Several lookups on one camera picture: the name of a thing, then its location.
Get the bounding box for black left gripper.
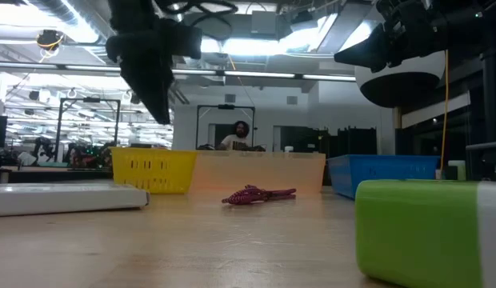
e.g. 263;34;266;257
106;18;203;126

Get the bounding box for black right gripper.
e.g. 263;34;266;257
334;0;449;74

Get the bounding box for white labelled box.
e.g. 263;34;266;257
0;182;150;218

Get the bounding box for pink braided cable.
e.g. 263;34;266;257
221;184;298;206

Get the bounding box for green white USB charger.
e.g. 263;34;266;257
354;178;496;288

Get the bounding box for black background cabinets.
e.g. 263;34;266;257
279;126;378;158

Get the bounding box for yellow plastic basket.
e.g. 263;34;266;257
110;146;198;195

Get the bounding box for person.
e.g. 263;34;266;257
215;120;253;152

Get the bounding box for long ceiling light strip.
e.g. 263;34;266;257
0;62;357;82

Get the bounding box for blue plastic basket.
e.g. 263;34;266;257
326;154;441;200

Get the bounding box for dark background table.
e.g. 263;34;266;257
0;166;113;184

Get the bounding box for white green container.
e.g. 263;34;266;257
447;159;467;181

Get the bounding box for black background rig frame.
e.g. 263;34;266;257
195;104;256;151
55;97;122;161

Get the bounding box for yellow ceiling cable reel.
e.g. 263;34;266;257
35;29;65;53

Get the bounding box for black aluminium table frame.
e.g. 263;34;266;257
466;51;496;181

